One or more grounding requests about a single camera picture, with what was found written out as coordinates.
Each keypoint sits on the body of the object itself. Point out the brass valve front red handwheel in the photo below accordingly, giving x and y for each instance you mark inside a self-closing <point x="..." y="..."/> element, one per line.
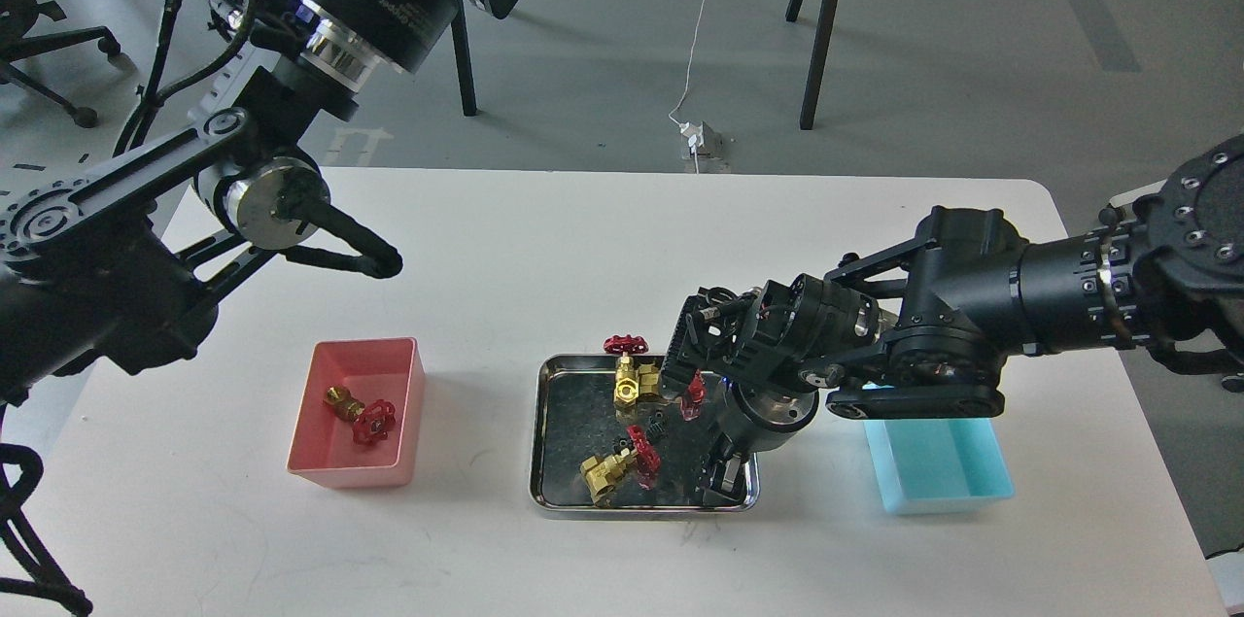
<point x="635" y="455"/>

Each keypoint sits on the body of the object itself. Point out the black table leg right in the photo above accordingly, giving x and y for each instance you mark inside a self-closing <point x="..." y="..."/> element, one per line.
<point x="826" y="15"/>

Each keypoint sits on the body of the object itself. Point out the black table leg left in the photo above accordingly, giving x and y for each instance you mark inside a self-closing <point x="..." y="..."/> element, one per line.
<point x="463" y="64"/>

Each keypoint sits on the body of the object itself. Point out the black table leg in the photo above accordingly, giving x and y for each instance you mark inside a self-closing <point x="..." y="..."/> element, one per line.
<point x="826" y="15"/>
<point x="463" y="64"/>

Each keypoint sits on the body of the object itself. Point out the light blue plastic box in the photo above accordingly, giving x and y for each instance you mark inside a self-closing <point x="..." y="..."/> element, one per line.
<point x="934" y="466"/>

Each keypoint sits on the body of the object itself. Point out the white power adapter on floor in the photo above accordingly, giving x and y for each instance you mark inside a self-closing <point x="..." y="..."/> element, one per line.
<point x="700" y="141"/>

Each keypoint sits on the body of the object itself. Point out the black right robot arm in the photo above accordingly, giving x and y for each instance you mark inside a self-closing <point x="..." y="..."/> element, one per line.
<point x="923" y="329"/>

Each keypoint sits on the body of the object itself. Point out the upright brass valve red handwheel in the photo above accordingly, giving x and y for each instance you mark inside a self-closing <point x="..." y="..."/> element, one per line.
<point x="632" y="381"/>

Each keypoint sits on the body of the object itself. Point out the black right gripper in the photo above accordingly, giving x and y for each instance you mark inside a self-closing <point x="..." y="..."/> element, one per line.
<point x="758" y="343"/>

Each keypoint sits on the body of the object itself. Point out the stainless steel tray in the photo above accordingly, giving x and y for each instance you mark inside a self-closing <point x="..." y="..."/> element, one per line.
<point x="575" y="418"/>

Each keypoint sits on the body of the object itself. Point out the brass valve red handwheel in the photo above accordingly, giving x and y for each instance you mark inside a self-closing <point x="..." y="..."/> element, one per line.
<point x="369" y="422"/>
<point x="635" y="455"/>
<point x="680" y="394"/>
<point x="632" y="381"/>

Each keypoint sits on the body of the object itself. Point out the white chair caster leg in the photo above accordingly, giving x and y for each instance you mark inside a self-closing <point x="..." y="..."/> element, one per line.
<point x="1233" y="379"/>

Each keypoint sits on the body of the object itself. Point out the pink plastic box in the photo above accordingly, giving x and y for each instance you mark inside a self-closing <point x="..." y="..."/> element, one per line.
<point x="322" y="448"/>

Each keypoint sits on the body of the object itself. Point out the small black gear centre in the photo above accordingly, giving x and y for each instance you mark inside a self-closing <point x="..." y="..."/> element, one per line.
<point x="657" y="429"/>

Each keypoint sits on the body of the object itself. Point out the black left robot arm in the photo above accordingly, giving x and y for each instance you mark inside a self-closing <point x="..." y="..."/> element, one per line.
<point x="129" y="261"/>

